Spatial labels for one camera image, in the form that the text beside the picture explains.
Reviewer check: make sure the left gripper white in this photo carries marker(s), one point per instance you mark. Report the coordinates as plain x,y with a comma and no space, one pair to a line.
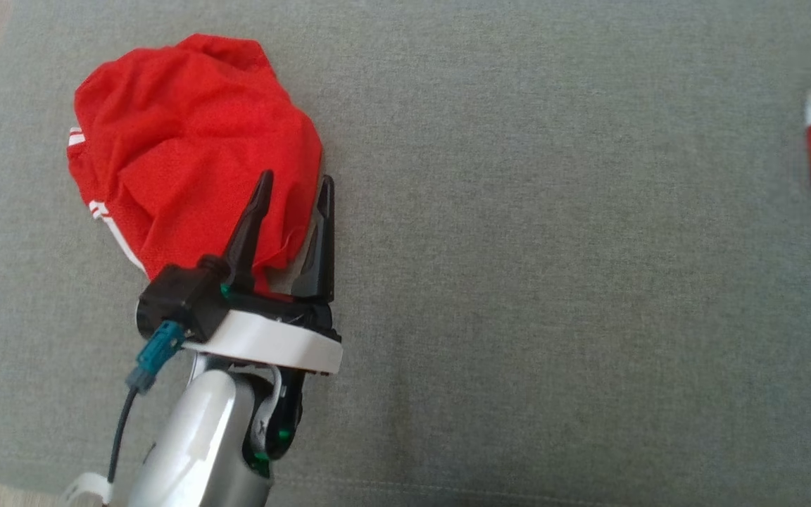
272,338

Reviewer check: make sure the red shirt white stripes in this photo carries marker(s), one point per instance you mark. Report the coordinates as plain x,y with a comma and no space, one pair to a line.
194,141

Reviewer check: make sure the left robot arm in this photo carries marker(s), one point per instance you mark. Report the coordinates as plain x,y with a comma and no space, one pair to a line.
201,443

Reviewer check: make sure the large grey sofa seat cushion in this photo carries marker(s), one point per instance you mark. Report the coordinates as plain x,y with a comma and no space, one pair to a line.
553,282

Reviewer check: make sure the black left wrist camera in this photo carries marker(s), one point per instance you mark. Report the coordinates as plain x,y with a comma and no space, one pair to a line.
180,299

